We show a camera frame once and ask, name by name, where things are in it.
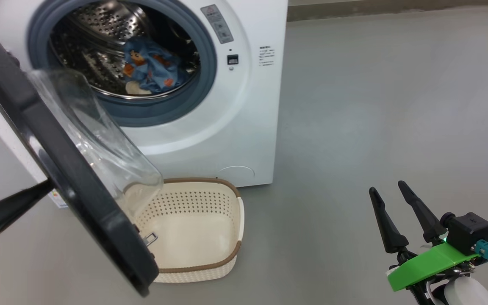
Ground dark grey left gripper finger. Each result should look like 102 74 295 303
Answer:
0 179 55 240

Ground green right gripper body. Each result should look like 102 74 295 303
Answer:
387 241 480 305

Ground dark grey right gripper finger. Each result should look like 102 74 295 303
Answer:
398 180 447 244
369 187 409 255

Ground black glass washer door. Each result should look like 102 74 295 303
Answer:
0 19 164 297

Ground stainless steel washing machine drum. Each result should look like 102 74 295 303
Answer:
49 0 202 100

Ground white front-load washing machine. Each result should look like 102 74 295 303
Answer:
0 0 289 208

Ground grey rubber door gasket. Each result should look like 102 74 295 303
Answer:
27 0 218 128

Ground blue energy label sticker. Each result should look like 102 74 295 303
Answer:
49 190 69 209

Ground round white filter cover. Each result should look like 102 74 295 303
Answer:
216 165 255 187

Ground cream perforated laundry basket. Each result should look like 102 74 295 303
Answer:
123 177 244 283

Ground grey warning sticker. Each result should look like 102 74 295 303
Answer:
200 4 234 44

